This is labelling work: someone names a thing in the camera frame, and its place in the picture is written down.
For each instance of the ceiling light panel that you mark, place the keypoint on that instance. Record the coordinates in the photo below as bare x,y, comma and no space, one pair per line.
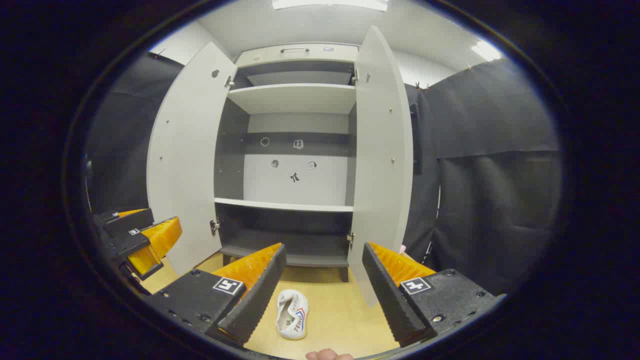
330,4
486,51

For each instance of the white shoe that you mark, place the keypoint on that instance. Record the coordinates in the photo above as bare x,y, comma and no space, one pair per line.
292,315

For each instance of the grey cabinet drawer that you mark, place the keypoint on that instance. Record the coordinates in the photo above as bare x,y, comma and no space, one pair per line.
310,56

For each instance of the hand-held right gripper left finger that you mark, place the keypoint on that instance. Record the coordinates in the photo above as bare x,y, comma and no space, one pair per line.
250,305

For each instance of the grey shoe cabinet door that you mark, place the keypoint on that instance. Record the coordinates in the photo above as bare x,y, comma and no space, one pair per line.
185,150
382,150

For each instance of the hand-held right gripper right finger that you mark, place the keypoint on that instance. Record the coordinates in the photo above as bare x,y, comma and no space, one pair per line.
392,300

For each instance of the grey white shoe cabinet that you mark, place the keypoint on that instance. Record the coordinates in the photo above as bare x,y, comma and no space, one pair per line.
295,185

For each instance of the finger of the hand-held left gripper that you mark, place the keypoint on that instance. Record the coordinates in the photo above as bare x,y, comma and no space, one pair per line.
131,242
130,222

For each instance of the black backdrop cloth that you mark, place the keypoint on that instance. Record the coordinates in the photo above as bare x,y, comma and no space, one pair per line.
125,125
490,200

